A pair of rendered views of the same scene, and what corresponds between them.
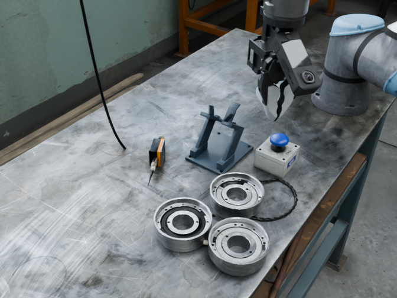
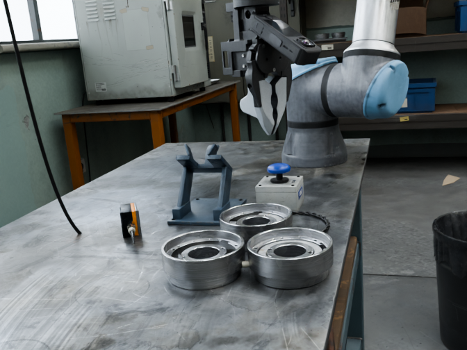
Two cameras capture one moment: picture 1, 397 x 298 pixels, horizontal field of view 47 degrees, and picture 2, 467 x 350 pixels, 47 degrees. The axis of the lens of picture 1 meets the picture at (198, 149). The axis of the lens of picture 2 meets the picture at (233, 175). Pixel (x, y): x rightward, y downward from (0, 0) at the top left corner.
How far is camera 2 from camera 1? 0.39 m
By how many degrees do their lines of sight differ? 28
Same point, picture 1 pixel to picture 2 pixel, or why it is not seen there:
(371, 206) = (370, 336)
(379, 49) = (345, 72)
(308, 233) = (338, 313)
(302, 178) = (320, 207)
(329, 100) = (307, 153)
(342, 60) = (308, 101)
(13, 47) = not seen: outside the picture
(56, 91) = not seen: outside the picture
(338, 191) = (346, 270)
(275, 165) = (284, 198)
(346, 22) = not seen: hidden behind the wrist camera
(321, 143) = (320, 185)
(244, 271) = (315, 270)
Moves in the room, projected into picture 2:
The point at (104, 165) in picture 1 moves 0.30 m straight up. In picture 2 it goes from (58, 251) to (23, 46)
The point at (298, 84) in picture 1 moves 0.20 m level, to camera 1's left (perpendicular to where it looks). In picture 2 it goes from (299, 47) to (158, 60)
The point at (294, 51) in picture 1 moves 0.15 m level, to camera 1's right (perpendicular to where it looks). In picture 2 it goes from (280, 26) to (368, 19)
